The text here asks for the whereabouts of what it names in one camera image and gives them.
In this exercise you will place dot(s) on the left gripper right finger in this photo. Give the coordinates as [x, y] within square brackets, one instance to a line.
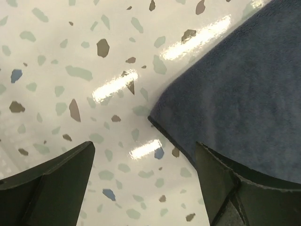
[235, 195]

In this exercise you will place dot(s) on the dark grey towel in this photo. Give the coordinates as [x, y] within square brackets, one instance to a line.
[243, 98]

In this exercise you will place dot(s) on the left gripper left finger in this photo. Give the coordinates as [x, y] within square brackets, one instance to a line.
[49, 194]

